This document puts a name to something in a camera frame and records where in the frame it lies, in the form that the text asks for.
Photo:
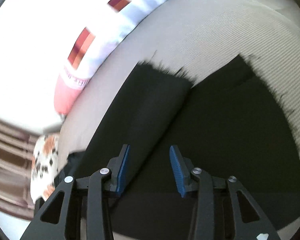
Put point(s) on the pink checkered bolster pillow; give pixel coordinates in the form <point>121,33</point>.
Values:
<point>93,42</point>

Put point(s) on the black pants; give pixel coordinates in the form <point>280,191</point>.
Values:
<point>229,125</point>

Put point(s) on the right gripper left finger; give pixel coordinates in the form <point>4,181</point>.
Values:
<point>60,216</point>

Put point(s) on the floral pillow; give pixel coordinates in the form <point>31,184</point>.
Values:
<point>44,167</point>

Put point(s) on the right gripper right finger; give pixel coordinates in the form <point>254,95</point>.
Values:
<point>224,208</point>

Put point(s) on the brown striped curtain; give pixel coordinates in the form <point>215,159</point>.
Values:
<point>16,151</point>

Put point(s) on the beige bed sheet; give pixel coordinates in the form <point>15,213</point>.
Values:
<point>196,38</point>

